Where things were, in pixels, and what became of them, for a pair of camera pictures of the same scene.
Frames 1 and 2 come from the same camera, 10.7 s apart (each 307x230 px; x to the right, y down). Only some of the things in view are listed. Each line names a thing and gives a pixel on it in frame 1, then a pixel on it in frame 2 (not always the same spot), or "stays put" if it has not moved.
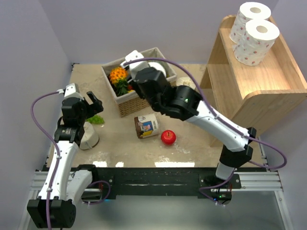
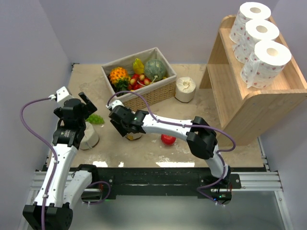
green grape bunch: [96, 119] stays put
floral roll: [247, 12] stays put
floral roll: [158, 66] → [266, 63]
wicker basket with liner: [133, 103] stays put
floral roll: [257, 39] stays put
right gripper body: [138, 88] → [122, 128]
